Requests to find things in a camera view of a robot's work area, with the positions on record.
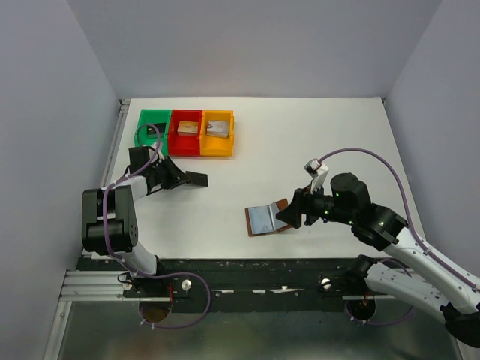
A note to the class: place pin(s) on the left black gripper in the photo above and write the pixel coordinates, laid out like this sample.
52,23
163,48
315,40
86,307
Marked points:
175,175

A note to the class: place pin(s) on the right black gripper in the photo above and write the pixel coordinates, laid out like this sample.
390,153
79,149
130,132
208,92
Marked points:
301,202

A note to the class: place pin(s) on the black credit card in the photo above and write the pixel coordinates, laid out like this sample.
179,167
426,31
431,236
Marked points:
197,179

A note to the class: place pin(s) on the brown leather card holder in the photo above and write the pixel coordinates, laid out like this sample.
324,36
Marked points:
261,220

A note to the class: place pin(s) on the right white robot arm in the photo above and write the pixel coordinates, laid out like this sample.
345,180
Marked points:
442,288

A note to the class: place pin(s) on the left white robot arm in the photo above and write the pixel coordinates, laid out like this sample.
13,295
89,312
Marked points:
109,221

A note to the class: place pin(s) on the gold card stack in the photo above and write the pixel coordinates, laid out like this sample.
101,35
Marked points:
187,128

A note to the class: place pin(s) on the black card stack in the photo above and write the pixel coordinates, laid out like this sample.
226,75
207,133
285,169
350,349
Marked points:
156,130

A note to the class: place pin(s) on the silver card stack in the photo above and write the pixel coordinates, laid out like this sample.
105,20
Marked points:
219,129

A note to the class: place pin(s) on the red plastic bin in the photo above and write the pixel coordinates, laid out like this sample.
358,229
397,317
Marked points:
183,137

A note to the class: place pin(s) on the orange plastic bin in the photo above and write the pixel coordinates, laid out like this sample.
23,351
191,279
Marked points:
214,146

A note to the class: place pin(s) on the green plastic bin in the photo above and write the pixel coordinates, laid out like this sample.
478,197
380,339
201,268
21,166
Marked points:
147,117

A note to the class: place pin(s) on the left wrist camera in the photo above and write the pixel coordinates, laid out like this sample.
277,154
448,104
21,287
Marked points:
157,148

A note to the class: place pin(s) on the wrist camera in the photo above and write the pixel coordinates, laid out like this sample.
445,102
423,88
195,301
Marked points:
318,172
157,148

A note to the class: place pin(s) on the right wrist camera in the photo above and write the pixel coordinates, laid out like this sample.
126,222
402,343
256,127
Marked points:
318,172

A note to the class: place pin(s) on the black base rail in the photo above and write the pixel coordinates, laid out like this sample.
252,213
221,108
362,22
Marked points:
255,285

